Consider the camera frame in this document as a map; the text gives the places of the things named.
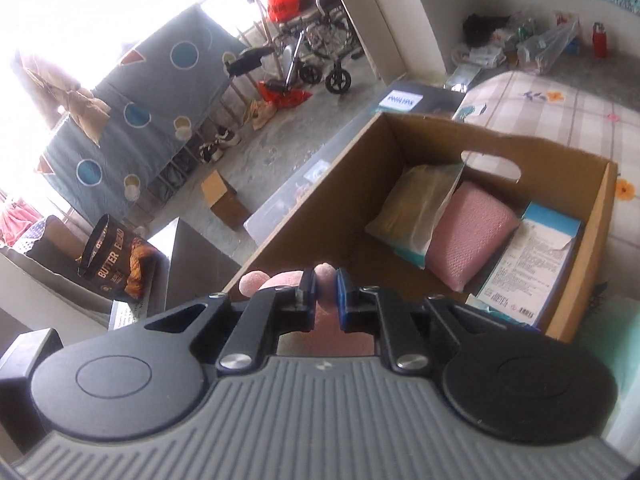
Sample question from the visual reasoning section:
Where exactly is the pink plush doll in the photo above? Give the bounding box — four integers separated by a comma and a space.
239, 261, 376, 357

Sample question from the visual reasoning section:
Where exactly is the brown cardboard box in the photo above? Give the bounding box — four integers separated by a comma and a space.
222, 112, 619, 344

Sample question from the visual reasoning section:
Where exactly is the tan slipper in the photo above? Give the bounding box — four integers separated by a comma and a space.
247, 99, 276, 130

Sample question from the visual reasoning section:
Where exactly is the wheelchair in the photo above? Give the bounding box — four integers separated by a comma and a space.
272, 0, 367, 96

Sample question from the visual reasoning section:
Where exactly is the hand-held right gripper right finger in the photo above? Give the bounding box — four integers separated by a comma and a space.
335, 267, 502, 375

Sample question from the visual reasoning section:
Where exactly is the clear plastic bag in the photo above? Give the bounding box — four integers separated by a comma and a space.
517, 18, 582, 74

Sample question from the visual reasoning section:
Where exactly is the black orange snack bag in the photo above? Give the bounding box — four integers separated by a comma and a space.
77, 213, 157, 303

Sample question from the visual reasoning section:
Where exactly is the pale yellow tissue pack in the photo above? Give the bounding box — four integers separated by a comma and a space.
364, 162, 466, 270

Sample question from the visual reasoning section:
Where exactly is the small red plastic bag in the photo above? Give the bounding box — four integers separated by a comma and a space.
257, 79, 314, 109

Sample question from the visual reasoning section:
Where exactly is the small cardboard box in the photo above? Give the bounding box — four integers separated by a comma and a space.
200, 169, 251, 231

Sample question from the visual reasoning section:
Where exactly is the red thermos bottle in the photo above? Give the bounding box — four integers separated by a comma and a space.
592, 22, 612, 59

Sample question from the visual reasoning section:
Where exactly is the clear plastic storage box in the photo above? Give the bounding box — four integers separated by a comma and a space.
243, 125, 382, 244

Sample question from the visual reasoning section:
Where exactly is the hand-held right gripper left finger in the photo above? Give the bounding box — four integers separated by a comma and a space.
142, 266, 321, 374

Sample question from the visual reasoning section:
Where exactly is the pink knitted sponge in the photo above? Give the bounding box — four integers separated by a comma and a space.
426, 180, 521, 292

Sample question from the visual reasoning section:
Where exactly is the dark grey cabinet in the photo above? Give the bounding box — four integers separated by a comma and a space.
149, 217, 244, 312

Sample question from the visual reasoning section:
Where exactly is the dark box with blue label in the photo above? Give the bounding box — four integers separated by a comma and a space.
377, 79, 469, 121

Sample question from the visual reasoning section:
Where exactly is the grey quilt with circles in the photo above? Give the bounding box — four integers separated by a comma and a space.
37, 7, 252, 222

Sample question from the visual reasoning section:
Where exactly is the tan hanging cloth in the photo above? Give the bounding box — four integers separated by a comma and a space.
17, 50, 112, 147

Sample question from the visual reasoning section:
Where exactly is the light blue paper box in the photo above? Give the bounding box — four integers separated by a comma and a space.
474, 202, 586, 329

